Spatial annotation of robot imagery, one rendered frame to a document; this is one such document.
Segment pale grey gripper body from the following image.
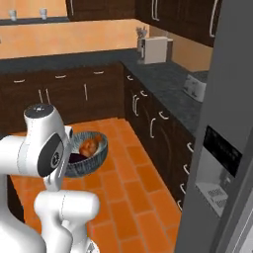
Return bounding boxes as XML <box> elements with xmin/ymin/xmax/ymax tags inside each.
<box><xmin>44</xmin><ymin>136</ymin><xmax>73</xmax><ymax>193</ymax></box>

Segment dark purple eggplant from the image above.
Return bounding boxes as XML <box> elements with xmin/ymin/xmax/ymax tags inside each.
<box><xmin>67</xmin><ymin>151</ymin><xmax>88</xmax><ymax>164</ymax></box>

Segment brown chicken drumstick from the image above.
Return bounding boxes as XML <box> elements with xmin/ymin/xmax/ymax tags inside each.
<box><xmin>78</xmin><ymin>137</ymin><xmax>101</xmax><ymax>158</ymax></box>

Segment blue grey patterned bowl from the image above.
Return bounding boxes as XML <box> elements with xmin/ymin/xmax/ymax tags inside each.
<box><xmin>63</xmin><ymin>130</ymin><xmax>110</xmax><ymax>179</ymax></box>

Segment grey fridge with dispenser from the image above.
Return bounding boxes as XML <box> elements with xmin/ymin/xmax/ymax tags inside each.
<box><xmin>174</xmin><ymin>0</ymin><xmax>253</xmax><ymax>253</ymax></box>

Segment dark brown base cupboards run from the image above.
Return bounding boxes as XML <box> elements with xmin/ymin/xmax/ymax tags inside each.
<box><xmin>123</xmin><ymin>64</ymin><xmax>196</xmax><ymax>212</ymax></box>
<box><xmin>0</xmin><ymin>61</ymin><xmax>126</xmax><ymax>136</ymax></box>

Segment white coffee machine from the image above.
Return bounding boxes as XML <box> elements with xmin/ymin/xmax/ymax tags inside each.
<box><xmin>136</xmin><ymin>36</ymin><xmax>174</xmax><ymax>65</ymax></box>

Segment small white cup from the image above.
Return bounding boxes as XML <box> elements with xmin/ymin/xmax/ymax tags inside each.
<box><xmin>8</xmin><ymin>9</ymin><xmax>18</xmax><ymax>22</ymax></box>
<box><xmin>39</xmin><ymin>7</ymin><xmax>49</xmax><ymax>21</ymax></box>

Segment white toaster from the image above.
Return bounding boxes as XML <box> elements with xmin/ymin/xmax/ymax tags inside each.
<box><xmin>182</xmin><ymin>73</ymin><xmax>209</xmax><ymax>104</ymax></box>

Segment pot of kitchen tools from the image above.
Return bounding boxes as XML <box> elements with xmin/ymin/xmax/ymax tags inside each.
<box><xmin>135</xmin><ymin>26</ymin><xmax>148</xmax><ymax>40</ymax></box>

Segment dark brown upper cupboards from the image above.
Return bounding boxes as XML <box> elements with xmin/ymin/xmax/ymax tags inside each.
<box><xmin>65</xmin><ymin>0</ymin><xmax>223</xmax><ymax>48</ymax></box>

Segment dark wall shelf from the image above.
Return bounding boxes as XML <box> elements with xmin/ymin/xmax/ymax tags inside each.
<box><xmin>0</xmin><ymin>16</ymin><xmax>70</xmax><ymax>27</ymax></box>

